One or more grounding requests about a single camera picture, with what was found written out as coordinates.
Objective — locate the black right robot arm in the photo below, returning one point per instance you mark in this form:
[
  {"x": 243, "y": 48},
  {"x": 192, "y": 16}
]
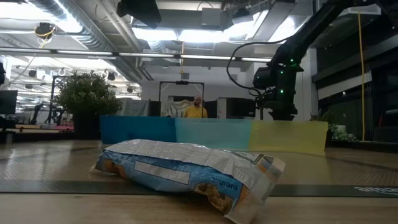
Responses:
[{"x": 311, "y": 31}]

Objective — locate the silver-backed granola bar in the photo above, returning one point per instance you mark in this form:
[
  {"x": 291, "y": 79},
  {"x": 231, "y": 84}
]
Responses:
[{"x": 174, "y": 168}]

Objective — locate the yellow plastic bin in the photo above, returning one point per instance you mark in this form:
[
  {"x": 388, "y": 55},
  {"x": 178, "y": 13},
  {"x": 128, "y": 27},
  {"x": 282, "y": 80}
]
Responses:
[{"x": 289, "y": 137}]

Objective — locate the black cabinet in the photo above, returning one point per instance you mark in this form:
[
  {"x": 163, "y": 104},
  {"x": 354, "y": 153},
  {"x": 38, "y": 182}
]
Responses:
[{"x": 239, "y": 108}]

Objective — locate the small potted succulent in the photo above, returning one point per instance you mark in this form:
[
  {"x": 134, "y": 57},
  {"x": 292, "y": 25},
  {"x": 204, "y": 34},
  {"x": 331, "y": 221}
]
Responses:
[{"x": 323, "y": 123}]

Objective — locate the teal plastic bin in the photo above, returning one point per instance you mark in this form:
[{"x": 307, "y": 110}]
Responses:
[{"x": 214, "y": 133}]

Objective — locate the person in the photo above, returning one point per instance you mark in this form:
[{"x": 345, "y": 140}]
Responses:
[{"x": 195, "y": 112}]

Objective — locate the linear ceiling light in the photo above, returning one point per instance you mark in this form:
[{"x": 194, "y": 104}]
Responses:
[{"x": 146, "y": 55}]

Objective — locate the blue plastic bin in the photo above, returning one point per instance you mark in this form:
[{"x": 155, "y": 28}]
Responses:
[{"x": 136, "y": 129}]

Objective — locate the bushy green potted plant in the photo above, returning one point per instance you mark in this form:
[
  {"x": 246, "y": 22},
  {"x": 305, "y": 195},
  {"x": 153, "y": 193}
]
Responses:
[{"x": 87, "y": 93}]

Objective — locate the black-bordered silicone baking mat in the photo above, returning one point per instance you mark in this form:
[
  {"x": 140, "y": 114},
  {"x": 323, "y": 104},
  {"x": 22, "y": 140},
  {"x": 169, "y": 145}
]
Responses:
[{"x": 46, "y": 186}]

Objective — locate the black monitor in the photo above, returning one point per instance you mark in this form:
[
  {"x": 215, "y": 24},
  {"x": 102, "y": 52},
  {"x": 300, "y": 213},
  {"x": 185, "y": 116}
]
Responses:
[{"x": 7, "y": 102}]

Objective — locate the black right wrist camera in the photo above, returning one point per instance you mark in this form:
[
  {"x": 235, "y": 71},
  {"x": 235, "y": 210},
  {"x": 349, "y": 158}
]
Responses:
[{"x": 263, "y": 78}]

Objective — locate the black gantry frame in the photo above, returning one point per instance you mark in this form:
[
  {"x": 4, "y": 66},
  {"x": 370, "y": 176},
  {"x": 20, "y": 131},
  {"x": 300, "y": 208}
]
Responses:
[{"x": 182, "y": 82}]

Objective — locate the silver ceiling duct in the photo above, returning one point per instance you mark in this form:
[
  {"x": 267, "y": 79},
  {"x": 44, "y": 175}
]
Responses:
[{"x": 93, "y": 31}]

